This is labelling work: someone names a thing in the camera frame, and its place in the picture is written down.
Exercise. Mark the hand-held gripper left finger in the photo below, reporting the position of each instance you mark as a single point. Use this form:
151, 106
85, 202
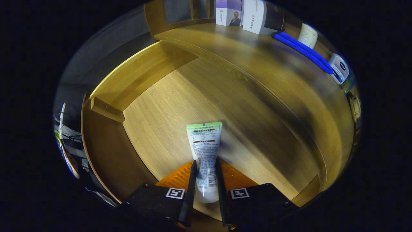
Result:
190, 196

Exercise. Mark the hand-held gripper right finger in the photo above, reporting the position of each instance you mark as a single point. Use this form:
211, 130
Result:
222, 203

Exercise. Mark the white tube with green end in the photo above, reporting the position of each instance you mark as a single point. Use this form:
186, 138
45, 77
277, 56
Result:
204, 145

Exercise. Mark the wooden drawer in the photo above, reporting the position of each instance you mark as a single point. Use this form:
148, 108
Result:
180, 106

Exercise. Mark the wooden countertop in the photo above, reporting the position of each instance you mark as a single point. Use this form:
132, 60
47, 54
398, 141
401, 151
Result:
257, 64

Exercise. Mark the brown wooden cabinet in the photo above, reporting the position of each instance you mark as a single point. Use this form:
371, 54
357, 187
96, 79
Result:
154, 16

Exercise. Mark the black backdrop cloth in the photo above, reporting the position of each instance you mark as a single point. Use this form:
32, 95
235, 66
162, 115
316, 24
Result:
96, 64

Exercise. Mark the yellow lidded teacup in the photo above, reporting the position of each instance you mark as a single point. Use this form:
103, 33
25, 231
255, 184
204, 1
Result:
355, 108

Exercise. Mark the blue folded cloth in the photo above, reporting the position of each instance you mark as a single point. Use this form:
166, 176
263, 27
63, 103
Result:
305, 51

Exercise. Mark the teal bottle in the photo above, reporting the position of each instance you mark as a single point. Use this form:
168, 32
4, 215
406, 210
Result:
350, 84

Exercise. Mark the white bottle with blue cap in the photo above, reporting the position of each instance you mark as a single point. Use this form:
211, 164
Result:
339, 67

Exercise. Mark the purple book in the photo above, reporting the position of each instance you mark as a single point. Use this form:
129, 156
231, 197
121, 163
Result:
225, 13

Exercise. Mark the white pump bottle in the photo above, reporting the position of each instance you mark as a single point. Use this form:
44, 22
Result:
308, 35

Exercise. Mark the white book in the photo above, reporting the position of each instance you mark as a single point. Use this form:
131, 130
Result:
254, 16

